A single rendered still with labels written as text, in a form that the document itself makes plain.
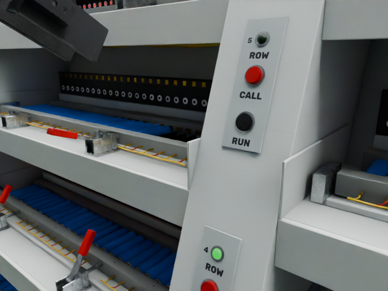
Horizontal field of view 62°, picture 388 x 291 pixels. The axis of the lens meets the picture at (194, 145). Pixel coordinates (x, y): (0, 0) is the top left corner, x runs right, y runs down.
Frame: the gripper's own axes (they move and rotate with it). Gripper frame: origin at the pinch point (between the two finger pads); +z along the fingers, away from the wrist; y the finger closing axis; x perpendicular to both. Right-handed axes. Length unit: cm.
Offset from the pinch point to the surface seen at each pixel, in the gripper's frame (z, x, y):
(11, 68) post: 19, -5, 54
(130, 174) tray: 15.6, 9.2, 2.4
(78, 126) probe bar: 19.3, 4.5, 21.5
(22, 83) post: 22, -3, 54
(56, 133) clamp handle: 10.1, 7.3, 10.8
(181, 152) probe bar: 19.5, 4.7, -0.8
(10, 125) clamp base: 16.2, 7.5, 37.0
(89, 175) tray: 16.7, 11.1, 10.7
